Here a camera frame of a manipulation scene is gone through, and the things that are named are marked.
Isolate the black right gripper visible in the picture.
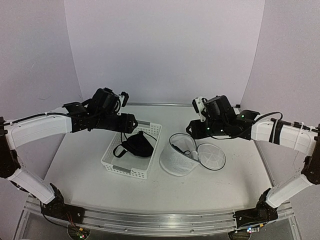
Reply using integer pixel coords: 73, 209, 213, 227
186, 120, 228, 141

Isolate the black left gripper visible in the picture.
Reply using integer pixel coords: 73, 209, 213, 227
94, 112, 138, 134

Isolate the white mesh laundry bag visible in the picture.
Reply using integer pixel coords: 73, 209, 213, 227
159, 133, 226, 177

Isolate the white perforated plastic basket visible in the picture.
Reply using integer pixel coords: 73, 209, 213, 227
100, 121, 162, 180

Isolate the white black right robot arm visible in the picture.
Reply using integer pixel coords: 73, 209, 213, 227
186, 95, 320, 222

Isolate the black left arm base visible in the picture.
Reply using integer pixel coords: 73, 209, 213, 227
40, 183, 85, 224

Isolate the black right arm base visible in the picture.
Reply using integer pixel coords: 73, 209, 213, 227
232, 188, 278, 229

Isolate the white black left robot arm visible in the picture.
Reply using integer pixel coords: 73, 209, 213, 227
0, 88, 138, 219

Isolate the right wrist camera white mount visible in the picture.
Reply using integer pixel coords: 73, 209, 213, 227
192, 96, 208, 122

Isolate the aluminium rear table rail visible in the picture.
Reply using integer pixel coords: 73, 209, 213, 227
125, 102, 193, 107

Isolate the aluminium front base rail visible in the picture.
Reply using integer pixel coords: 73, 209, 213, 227
23, 197, 293, 232

